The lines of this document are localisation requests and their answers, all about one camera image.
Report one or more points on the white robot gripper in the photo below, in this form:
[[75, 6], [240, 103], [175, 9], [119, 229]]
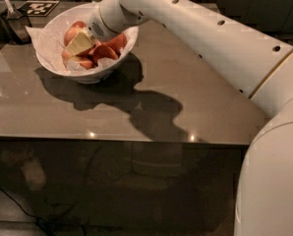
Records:
[[96, 26]]

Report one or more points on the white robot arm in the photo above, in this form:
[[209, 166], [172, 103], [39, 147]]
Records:
[[258, 65]]

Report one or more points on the back left red apple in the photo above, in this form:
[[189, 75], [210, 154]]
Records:
[[79, 24]]

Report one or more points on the red apple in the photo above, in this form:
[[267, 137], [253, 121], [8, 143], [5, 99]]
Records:
[[103, 51], [117, 42], [79, 24]]

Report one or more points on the white bowl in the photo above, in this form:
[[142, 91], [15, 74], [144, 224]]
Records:
[[87, 76]]

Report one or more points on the front centre red apple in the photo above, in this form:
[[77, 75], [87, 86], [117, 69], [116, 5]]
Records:
[[103, 51]]

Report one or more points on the front pale apple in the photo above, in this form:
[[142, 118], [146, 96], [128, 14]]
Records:
[[78, 63]]

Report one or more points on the small left pale apple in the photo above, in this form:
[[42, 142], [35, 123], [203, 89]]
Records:
[[66, 55]]

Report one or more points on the right red apple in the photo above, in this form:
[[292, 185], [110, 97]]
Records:
[[117, 42]]

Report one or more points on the black fiducial marker card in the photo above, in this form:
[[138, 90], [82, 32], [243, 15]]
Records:
[[38, 8]]

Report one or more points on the black scoop with white handle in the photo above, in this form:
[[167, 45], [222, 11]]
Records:
[[16, 23]]

